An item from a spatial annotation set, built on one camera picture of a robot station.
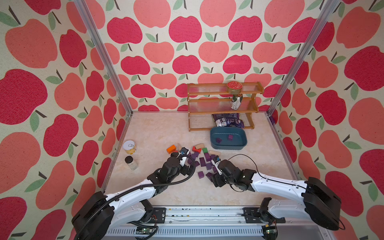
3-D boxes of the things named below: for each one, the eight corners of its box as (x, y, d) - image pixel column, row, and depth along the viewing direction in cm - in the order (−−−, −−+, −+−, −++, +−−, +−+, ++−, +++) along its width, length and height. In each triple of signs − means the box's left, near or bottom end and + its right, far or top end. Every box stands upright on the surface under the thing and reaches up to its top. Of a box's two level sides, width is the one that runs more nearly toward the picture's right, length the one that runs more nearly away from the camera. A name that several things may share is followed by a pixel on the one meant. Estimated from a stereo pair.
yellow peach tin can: (124, 154, 99) (121, 150, 94) (127, 144, 104) (124, 140, 100) (135, 154, 99) (132, 150, 94) (137, 144, 104) (135, 140, 100)
